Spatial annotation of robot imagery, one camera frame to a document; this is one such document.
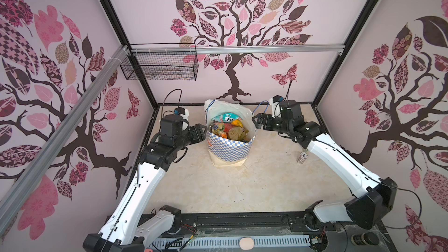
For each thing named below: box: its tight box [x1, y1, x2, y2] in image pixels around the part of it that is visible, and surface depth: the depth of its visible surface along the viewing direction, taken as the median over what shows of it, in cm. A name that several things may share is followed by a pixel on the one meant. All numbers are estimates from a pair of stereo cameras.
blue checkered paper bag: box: [204, 98, 258, 167], surface depth 87 cm
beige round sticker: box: [239, 236, 255, 251], surface depth 70 cm
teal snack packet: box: [210, 112, 244, 123], surface depth 94 cm
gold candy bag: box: [208, 122, 250, 142], surface depth 90 cm
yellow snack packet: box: [231, 119, 244, 128], surface depth 99 cm
